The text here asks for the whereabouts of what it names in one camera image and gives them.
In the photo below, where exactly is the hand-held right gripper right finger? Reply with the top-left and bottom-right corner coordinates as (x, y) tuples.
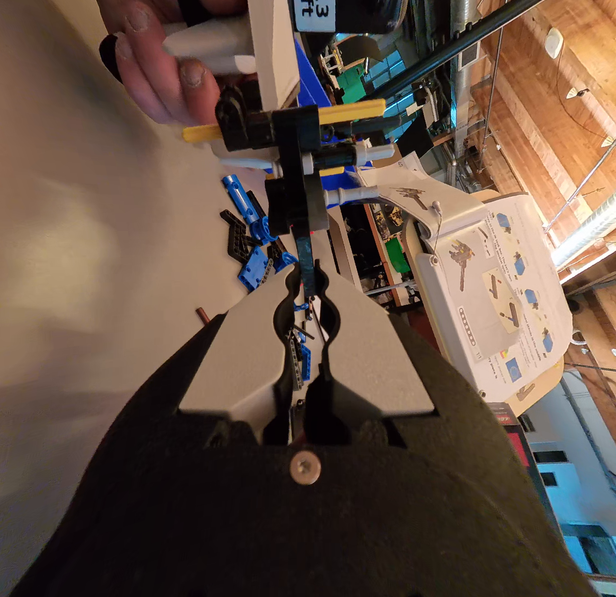
(303, 264), (436, 445)

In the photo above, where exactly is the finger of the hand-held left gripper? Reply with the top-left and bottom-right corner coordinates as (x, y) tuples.
(245, 0), (302, 110)

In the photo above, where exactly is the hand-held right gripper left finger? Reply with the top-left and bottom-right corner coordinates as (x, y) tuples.
(179, 263), (304, 447)

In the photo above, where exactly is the white book stand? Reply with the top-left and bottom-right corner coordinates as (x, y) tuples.
(406, 188), (576, 417)

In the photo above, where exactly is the black orange toy chassis assembly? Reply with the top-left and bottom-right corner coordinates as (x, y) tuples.
(182, 84), (399, 298)

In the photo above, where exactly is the instruction booklet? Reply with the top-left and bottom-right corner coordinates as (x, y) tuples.
(346, 154), (525, 364)

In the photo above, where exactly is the printed task card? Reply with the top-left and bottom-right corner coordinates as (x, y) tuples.
(486, 195), (574, 387)

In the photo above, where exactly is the person's left hand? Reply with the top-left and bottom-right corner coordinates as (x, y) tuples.
(87, 0), (251, 126)

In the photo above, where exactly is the blue bin with white tag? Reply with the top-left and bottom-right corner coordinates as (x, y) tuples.
(294, 39), (376, 169)

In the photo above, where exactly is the green board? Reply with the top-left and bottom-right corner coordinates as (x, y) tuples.
(337, 63), (372, 103)

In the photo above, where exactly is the black support pole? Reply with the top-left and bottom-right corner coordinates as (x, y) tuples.
(371, 0), (574, 100)

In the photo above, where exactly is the blue flat toy panel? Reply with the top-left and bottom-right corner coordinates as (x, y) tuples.
(238, 246), (271, 290)

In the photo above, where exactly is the truck print toy set box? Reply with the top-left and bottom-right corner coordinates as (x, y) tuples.
(486, 402), (566, 530)

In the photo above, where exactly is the blue curved toy panel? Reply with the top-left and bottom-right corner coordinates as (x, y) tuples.
(221, 174), (263, 225)

